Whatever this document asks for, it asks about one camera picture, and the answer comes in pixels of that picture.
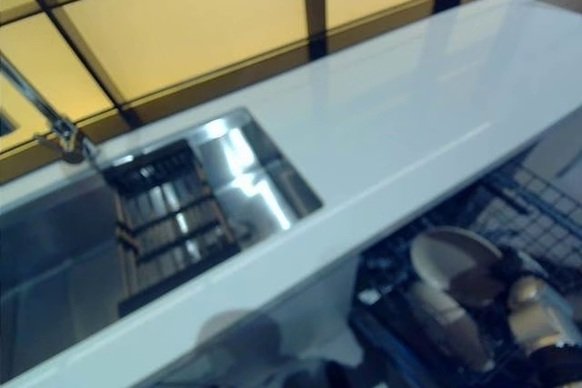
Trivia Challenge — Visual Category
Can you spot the grey cabinet door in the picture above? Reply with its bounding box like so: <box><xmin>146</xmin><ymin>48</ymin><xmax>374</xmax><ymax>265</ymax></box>
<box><xmin>148</xmin><ymin>264</ymin><xmax>366</xmax><ymax>388</ymax></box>

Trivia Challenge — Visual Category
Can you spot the black sink dish rack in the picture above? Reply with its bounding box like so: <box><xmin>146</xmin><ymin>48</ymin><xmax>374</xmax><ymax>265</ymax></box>
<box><xmin>104</xmin><ymin>139</ymin><xmax>243</xmax><ymax>317</ymax></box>

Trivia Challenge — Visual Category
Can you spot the stainless steel sink basin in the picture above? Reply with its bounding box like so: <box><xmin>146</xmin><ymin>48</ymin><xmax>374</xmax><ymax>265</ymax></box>
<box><xmin>0</xmin><ymin>106</ymin><xmax>325</xmax><ymax>363</ymax></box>

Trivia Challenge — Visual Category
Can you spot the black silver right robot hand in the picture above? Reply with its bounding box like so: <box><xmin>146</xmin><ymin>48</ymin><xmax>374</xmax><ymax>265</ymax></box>
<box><xmin>497</xmin><ymin>246</ymin><xmax>582</xmax><ymax>363</ymax></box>

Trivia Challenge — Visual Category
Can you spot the dark wire dishwasher rack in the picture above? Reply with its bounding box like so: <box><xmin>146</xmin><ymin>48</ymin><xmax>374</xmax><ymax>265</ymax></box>
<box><xmin>348</xmin><ymin>164</ymin><xmax>582</xmax><ymax>388</ymax></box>

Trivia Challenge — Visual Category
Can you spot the chrome gooseneck kitchen faucet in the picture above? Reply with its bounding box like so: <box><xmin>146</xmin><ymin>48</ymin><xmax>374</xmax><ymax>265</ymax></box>
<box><xmin>0</xmin><ymin>53</ymin><xmax>100</xmax><ymax>167</ymax></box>

